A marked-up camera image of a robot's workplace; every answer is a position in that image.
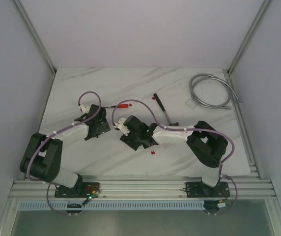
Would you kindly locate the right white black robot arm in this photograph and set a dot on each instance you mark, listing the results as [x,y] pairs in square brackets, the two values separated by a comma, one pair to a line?
[202,139]

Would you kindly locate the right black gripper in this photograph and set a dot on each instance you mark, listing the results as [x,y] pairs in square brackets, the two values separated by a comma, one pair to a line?
[127,140]

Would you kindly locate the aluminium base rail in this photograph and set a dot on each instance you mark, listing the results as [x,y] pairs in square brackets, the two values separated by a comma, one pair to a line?
[146,188]

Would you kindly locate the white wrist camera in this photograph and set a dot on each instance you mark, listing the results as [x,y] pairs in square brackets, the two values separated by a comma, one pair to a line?
[84,108]
[120,126]

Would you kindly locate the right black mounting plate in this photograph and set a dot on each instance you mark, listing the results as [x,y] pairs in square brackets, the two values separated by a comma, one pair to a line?
[200,190]

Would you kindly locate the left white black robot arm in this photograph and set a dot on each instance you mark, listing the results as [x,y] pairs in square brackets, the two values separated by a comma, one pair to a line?
[42,158]

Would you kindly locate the black handle claw hammer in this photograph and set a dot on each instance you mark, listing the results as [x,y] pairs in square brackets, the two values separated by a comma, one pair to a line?
[164,111]

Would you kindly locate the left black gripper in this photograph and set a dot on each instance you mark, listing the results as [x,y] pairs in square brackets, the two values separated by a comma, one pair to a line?
[102,127]

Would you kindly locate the red handle screwdriver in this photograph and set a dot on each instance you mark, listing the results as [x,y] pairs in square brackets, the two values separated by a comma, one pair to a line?
[120,106]

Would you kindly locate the black mounting plate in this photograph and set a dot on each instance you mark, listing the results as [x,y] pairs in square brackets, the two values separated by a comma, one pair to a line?
[200,190]
[83,190]

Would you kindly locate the aluminium frame post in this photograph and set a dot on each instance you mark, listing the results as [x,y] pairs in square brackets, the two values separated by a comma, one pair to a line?
[250,34]
[35,36]

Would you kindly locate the white slotted cable duct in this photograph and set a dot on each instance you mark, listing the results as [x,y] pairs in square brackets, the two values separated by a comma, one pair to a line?
[40,205]

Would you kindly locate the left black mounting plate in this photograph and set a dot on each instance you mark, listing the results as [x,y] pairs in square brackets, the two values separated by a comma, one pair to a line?
[83,190]

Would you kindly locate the black fuse box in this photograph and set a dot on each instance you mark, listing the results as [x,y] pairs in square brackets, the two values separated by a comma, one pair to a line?
[103,127]

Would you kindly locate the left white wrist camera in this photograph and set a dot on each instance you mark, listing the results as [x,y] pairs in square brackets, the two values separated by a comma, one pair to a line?
[84,108]

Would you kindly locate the left aluminium frame post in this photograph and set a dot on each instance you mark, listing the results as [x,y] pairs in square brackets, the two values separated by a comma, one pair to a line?
[35,36]

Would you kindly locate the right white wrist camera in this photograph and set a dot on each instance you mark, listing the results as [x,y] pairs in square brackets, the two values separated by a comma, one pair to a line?
[120,126]

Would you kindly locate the right aluminium frame post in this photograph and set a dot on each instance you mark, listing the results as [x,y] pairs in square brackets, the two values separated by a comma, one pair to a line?
[250,34]

